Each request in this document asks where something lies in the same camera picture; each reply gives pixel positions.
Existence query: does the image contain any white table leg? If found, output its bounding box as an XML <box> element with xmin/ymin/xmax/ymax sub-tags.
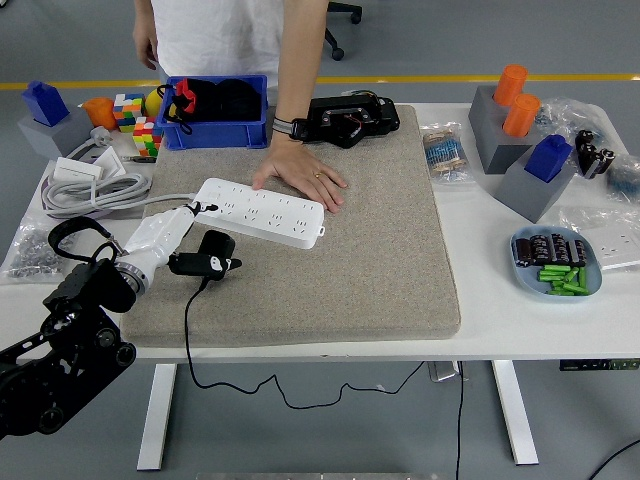
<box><xmin>491</xmin><ymin>359</ymin><xmax>540</xmax><ymax>467</ymax></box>
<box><xmin>136</xmin><ymin>363</ymin><xmax>178</xmax><ymax>472</ymax></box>

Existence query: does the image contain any black electronic device housing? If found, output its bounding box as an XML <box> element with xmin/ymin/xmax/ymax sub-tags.
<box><xmin>292</xmin><ymin>92</ymin><xmax>401</xmax><ymax>150</ymax></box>

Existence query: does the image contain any thin black plug cord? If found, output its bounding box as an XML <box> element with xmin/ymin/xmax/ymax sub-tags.
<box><xmin>183</xmin><ymin>279</ymin><xmax>426</xmax><ymax>411</ymax></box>

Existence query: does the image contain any pile of green cylinders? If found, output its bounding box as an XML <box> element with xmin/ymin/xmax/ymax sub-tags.
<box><xmin>537</xmin><ymin>264</ymin><xmax>589</xmax><ymax>297</ymax></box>

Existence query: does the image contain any grey two-hole cylinder holder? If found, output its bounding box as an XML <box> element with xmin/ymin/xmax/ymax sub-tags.
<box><xmin>468</xmin><ymin>84</ymin><xmax>544</xmax><ymax>175</ymax></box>

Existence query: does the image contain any striped wristband with watch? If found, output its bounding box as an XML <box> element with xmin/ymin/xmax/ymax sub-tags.
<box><xmin>272</xmin><ymin>115</ymin><xmax>311</xmax><ymax>144</ymax></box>

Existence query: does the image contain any person's left hand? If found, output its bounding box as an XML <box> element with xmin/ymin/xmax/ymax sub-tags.
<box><xmin>251</xmin><ymin>137</ymin><xmax>349</xmax><ymax>214</ymax></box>

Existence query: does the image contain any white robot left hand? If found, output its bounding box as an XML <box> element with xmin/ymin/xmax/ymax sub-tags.
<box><xmin>119</xmin><ymin>201</ymin><xmax>244</xmax><ymax>282</ymax></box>

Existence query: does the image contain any bag of metal screws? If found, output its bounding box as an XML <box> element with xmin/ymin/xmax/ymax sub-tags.
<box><xmin>0</xmin><ymin>214</ymin><xmax>76</xmax><ymax>286</ymax></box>

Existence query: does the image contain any black hanging cable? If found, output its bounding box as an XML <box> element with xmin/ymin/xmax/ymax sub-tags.
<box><xmin>453</xmin><ymin>360</ymin><xmax>466</xmax><ymax>480</ymax></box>

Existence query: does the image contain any grey single-slot block holder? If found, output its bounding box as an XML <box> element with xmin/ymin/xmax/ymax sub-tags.
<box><xmin>17</xmin><ymin>105</ymin><xmax>94</xmax><ymax>161</ymax></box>
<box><xmin>493</xmin><ymin>147</ymin><xmax>577</xmax><ymax>225</ymax></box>

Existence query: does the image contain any black plug adapter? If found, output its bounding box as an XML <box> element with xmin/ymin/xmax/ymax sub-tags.
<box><xmin>197</xmin><ymin>228</ymin><xmax>237</xmax><ymax>286</ymax></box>

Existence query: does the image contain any black office chair base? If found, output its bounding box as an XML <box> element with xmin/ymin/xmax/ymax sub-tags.
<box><xmin>323</xmin><ymin>1</ymin><xmax>364</xmax><ymax>62</ymax></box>

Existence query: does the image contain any black cylindrical capacitor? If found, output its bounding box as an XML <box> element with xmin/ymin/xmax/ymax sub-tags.
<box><xmin>567</xmin><ymin>238</ymin><xmax>589</xmax><ymax>267</ymax></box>
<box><xmin>549</xmin><ymin>233</ymin><xmax>571</xmax><ymax>264</ymax></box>
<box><xmin>515</xmin><ymin>238</ymin><xmax>535</xmax><ymax>269</ymax></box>
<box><xmin>530</xmin><ymin>233</ymin><xmax>553</xmax><ymax>264</ymax></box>

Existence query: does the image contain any orange plastic cylinder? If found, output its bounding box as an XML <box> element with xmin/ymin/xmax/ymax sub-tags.
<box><xmin>502</xmin><ymin>93</ymin><xmax>542</xmax><ymax>139</ymax></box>
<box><xmin>82</xmin><ymin>96</ymin><xmax>117</xmax><ymax>131</ymax></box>
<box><xmin>493</xmin><ymin>63</ymin><xmax>530</xmax><ymax>107</ymax></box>

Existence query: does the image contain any black pouch with red toggle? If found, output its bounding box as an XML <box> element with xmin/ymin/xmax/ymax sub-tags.
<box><xmin>156</xmin><ymin>77</ymin><xmax>216</xmax><ymax>135</ymax></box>

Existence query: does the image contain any white wall socket panel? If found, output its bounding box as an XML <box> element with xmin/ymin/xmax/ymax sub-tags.
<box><xmin>584</xmin><ymin>230</ymin><xmax>640</xmax><ymax>272</ymax></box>

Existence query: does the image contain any yellow ball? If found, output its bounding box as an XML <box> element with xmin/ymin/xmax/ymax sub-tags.
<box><xmin>143</xmin><ymin>90</ymin><xmax>166</xmax><ymax>117</ymax></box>

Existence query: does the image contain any black cloth pouch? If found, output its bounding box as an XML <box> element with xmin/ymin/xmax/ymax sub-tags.
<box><xmin>212</xmin><ymin>78</ymin><xmax>264</xmax><ymax>121</ymax></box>

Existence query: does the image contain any person's torso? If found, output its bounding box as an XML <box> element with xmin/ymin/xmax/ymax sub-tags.
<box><xmin>148</xmin><ymin>0</ymin><xmax>330</xmax><ymax>92</ymax></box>

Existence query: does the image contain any light blue plate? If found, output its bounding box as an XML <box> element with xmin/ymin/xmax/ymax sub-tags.
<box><xmin>509</xmin><ymin>224</ymin><xmax>605</xmax><ymax>300</ymax></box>

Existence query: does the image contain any bag of black capacitors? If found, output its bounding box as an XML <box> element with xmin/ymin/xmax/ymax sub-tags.
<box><xmin>573</xmin><ymin>128</ymin><xmax>617</xmax><ymax>180</ymax></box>

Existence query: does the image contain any black floor cable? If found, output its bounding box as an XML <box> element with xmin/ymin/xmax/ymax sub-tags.
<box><xmin>585</xmin><ymin>438</ymin><xmax>640</xmax><ymax>480</ymax></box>

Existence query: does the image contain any bag of blue resistors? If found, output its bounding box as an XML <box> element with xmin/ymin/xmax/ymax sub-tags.
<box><xmin>604</xmin><ymin>154</ymin><xmax>640</xmax><ymax>204</ymax></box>

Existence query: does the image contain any grey metal box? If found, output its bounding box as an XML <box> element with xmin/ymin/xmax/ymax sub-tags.
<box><xmin>427</xmin><ymin>360</ymin><xmax>461</xmax><ymax>384</ymax></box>

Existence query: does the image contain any blue plastic bin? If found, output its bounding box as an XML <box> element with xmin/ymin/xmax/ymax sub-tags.
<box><xmin>156</xmin><ymin>74</ymin><xmax>270</xmax><ymax>151</ymax></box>

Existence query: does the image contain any grey power strip cord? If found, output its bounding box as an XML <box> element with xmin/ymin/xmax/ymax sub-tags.
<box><xmin>42</xmin><ymin>141</ymin><xmax>201</xmax><ymax>220</ymax></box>

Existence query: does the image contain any crumpled clear plastic bag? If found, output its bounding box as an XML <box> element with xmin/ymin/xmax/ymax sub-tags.
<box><xmin>537</xmin><ymin>95</ymin><xmax>621</xmax><ymax>146</ymax></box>

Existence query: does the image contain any black table control panel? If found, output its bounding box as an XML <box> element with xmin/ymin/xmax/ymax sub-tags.
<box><xmin>558</xmin><ymin>358</ymin><xmax>640</xmax><ymax>373</ymax></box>

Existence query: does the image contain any person's right hand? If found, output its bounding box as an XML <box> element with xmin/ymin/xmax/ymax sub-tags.
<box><xmin>133</xmin><ymin>24</ymin><xmax>161</xmax><ymax>71</ymax></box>

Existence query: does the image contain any blue plastic block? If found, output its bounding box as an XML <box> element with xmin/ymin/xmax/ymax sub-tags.
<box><xmin>523</xmin><ymin>133</ymin><xmax>574</xmax><ymax>184</ymax></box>
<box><xmin>21</xmin><ymin>80</ymin><xmax>71</xmax><ymax>126</ymax></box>

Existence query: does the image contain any grey-brown foam mat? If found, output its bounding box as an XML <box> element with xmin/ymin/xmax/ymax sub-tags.
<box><xmin>118</xmin><ymin>103</ymin><xmax>462</xmax><ymax>349</ymax></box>

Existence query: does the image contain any white power strip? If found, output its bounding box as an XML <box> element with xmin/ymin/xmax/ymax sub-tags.
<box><xmin>192</xmin><ymin>177</ymin><xmax>327</xmax><ymax>250</ymax></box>

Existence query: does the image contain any bag of taped resistors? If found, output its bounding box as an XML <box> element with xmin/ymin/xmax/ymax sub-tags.
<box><xmin>419</xmin><ymin>122</ymin><xmax>476</xmax><ymax>186</ymax></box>

